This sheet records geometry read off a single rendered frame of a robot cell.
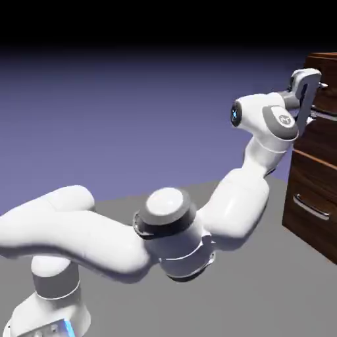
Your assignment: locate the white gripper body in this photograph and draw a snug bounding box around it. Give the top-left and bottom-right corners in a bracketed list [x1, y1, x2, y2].
[296, 68, 323, 132]

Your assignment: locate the silver metal drawer handle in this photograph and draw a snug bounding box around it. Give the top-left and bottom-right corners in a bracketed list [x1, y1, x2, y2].
[292, 194, 331, 221]
[311, 105, 337, 118]

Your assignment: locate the dark wood cabinet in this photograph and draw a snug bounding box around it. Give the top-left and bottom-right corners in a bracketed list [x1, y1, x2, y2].
[281, 51, 337, 265]

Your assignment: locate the dark wood drawer front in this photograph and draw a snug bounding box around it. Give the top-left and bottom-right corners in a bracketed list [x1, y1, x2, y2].
[281, 150, 337, 265]
[292, 56, 337, 170]

